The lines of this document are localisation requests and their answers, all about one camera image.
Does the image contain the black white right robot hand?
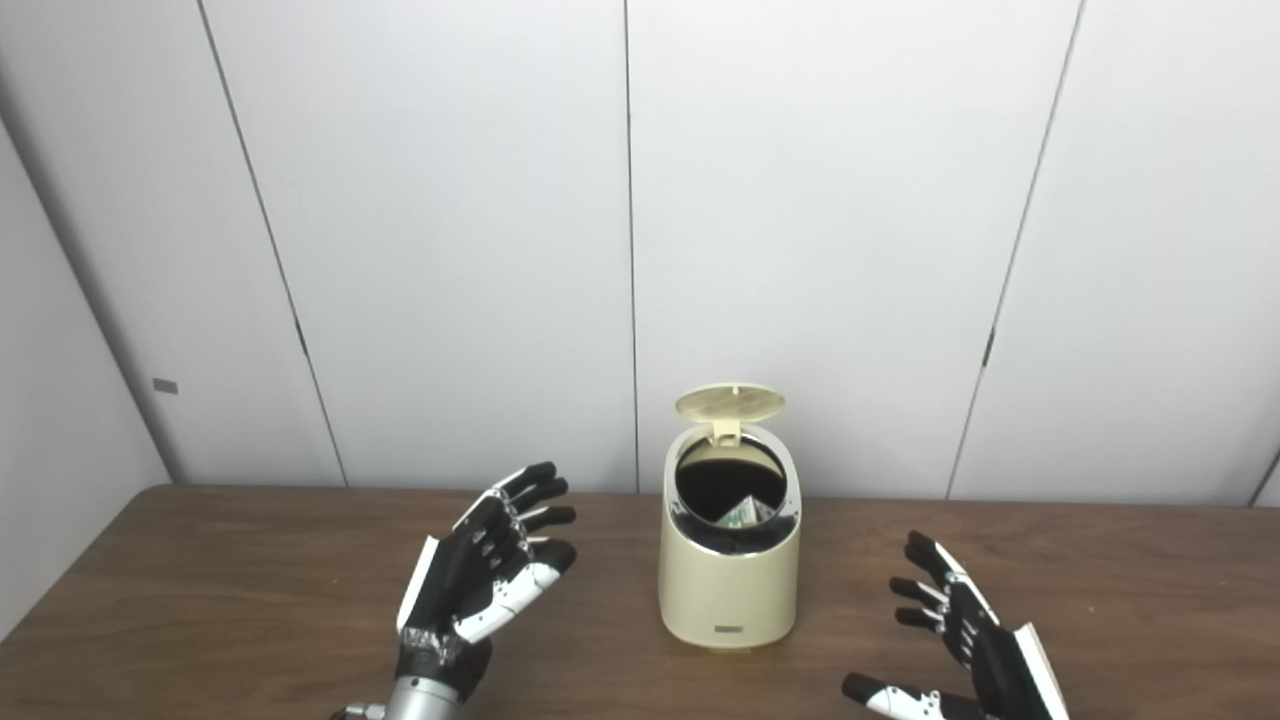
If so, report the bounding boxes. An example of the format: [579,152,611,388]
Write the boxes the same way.
[841,530,1071,720]

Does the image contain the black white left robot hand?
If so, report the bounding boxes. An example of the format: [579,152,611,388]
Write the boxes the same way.
[394,461,579,701]

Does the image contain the cream-colored lidded bin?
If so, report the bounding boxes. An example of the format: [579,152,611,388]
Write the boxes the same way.
[657,382,802,653]

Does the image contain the green white milk carton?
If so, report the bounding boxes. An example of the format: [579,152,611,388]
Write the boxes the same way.
[722,492,776,527]

